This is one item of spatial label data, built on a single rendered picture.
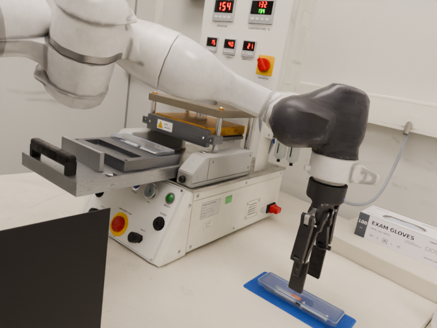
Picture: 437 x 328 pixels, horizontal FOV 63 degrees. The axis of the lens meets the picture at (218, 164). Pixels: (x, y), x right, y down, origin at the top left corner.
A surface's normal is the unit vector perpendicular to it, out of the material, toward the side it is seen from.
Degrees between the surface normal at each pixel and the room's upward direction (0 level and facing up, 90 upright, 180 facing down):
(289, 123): 91
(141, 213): 65
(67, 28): 107
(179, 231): 90
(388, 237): 90
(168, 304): 0
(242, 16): 90
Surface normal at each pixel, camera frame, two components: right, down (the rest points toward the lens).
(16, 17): 0.82, 0.00
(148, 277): 0.15, -0.95
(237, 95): 0.05, 0.42
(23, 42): 0.52, 0.82
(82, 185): 0.77, 0.28
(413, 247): -0.66, 0.09
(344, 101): -0.28, 0.07
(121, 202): -0.49, -0.30
